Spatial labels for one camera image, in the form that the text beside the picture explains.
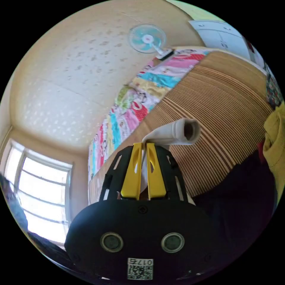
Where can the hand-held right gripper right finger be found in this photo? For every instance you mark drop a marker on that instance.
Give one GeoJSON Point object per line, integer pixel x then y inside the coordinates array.
{"type": "Point", "coordinates": [157, 182]}

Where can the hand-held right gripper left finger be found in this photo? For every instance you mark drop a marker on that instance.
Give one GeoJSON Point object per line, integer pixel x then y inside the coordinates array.
{"type": "Point", "coordinates": [130, 178]}

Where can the white long sleeve shirt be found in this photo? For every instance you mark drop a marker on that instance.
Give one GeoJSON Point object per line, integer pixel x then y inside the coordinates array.
{"type": "Point", "coordinates": [169, 133]}

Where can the window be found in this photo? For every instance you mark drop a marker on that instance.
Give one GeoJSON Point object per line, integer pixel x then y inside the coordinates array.
{"type": "Point", "coordinates": [42, 189]}

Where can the pile of clothes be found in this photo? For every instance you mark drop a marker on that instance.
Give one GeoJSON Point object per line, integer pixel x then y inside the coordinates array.
{"type": "Point", "coordinates": [275, 142]}

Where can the white cupboard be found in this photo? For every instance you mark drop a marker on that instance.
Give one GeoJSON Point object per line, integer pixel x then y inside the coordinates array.
{"type": "Point", "coordinates": [220, 35]}

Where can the wall fan with blue blades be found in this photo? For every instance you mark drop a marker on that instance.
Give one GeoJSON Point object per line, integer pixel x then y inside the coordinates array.
{"type": "Point", "coordinates": [147, 39]}

